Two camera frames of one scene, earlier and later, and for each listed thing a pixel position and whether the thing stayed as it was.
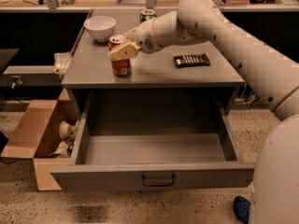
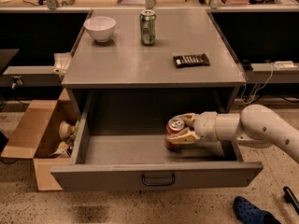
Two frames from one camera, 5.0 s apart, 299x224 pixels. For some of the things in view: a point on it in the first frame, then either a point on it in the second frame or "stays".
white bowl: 100,27 stays
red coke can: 121,67 → 173,127
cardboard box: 45,133 stays
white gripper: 145,36 → 206,126
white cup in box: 64,130 stays
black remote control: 190,61 stays
